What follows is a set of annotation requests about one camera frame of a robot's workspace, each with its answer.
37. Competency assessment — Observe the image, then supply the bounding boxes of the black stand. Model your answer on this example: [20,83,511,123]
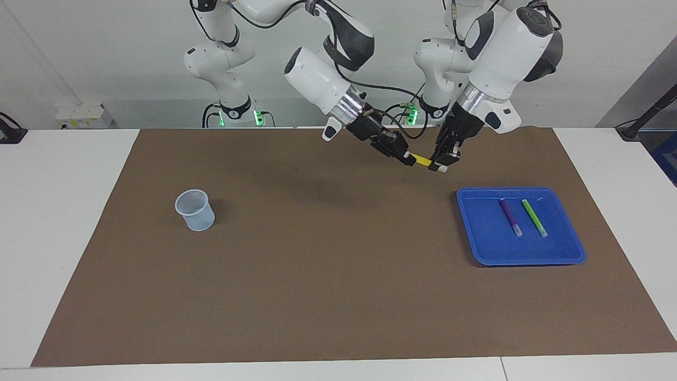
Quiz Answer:
[615,85,677,141]

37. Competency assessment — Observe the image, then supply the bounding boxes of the translucent plastic cup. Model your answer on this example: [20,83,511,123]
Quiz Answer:
[175,189,216,232]

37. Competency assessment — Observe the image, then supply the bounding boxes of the green pen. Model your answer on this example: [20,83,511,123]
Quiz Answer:
[522,199,548,238]

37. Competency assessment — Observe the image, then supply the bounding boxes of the yellow pen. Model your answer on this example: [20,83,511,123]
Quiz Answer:
[407,152,449,173]

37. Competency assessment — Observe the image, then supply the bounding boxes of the black base cables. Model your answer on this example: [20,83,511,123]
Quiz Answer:
[377,79,426,126]
[202,102,276,129]

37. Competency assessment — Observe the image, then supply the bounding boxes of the black right base cables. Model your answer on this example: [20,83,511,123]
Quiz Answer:
[202,102,276,129]

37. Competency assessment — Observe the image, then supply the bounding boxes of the brown table mat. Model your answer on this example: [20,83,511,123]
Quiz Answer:
[31,126,677,367]

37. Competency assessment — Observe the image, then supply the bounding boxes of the black left base cables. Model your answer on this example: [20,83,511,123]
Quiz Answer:
[377,79,426,126]

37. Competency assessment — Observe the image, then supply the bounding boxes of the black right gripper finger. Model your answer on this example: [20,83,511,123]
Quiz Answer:
[386,132,418,166]
[370,139,402,159]

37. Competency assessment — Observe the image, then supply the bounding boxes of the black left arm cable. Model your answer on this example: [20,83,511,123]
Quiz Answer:
[443,0,562,40]

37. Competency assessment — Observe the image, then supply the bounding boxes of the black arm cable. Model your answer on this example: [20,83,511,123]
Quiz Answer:
[189,0,430,141]
[443,0,562,40]

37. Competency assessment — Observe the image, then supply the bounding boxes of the black table clamp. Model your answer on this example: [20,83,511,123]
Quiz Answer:
[0,112,28,144]

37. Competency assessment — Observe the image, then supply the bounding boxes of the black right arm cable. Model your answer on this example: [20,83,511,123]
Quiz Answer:
[189,0,430,141]

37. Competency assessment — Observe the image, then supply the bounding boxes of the purple pen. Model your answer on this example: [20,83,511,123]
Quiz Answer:
[499,198,523,237]

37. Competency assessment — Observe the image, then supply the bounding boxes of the blue plastic tray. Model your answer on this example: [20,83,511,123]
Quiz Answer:
[456,186,587,266]

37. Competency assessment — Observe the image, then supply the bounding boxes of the blue box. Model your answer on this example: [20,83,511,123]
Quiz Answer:
[652,131,677,187]

